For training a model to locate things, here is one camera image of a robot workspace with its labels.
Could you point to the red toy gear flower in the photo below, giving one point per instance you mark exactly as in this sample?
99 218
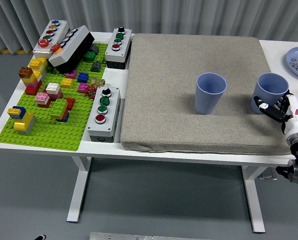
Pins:
91 92

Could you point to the white table leg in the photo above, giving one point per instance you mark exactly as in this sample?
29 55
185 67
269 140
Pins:
254 200
77 190

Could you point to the four-button grey control box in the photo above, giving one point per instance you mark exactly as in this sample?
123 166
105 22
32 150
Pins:
125 47
112 110

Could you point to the grey sloped toy brick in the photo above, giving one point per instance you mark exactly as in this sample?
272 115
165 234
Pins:
96 67

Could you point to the green-topped brick stack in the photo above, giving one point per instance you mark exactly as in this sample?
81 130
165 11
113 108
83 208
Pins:
59 107

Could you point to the white-topped brick stack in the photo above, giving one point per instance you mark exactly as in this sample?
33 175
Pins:
53 89

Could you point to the grey-brown fabric mat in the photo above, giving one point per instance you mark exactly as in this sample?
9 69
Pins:
164 87

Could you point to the green studded baseplate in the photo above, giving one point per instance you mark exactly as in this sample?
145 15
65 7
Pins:
51 135

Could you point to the blue ribbed plastic cup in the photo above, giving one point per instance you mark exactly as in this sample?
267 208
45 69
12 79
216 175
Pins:
266 95
209 100

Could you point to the blue yellow brick duck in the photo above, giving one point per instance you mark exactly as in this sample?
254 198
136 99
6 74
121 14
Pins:
24 122

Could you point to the blue toy brick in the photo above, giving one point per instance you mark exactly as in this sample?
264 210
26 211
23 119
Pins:
83 77

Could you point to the grey pleated curtain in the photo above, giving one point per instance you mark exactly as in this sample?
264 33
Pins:
164 15

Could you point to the grey bracket under table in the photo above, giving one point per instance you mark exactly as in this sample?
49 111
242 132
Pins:
267 175

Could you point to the yellow toy brick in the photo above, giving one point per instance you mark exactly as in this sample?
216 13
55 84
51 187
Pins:
67 83

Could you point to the yellow black floor tape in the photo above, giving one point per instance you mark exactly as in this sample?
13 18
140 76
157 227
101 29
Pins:
11 51

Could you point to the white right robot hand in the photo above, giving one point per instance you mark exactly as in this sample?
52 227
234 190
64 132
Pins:
295 117

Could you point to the tilted white black-based button box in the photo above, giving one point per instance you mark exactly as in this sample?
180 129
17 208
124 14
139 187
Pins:
71 47

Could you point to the magenta toy brick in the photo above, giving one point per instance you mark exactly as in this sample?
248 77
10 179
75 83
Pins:
83 88
71 74

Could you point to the silver metal plate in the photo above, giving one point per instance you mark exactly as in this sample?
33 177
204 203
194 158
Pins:
139 236

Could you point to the dark grey toy piece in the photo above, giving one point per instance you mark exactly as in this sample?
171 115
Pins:
94 49

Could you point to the blue plate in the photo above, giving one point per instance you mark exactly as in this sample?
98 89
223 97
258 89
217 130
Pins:
297 53

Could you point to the yellow white brick stack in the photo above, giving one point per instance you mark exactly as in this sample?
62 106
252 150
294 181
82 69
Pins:
37 63

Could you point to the dark green toy brick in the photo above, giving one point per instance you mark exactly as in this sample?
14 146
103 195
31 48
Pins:
89 56

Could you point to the pink-topped brick stack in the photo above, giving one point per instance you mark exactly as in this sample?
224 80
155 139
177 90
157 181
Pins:
42 99

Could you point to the tan toy piece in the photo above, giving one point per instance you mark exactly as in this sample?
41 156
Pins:
98 82

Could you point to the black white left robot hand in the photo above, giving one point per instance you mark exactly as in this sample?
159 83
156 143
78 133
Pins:
41 237

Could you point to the five-button white control box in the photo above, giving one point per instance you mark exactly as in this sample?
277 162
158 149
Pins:
60 30

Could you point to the brown-topped brick tower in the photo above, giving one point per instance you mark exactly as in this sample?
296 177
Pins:
30 80

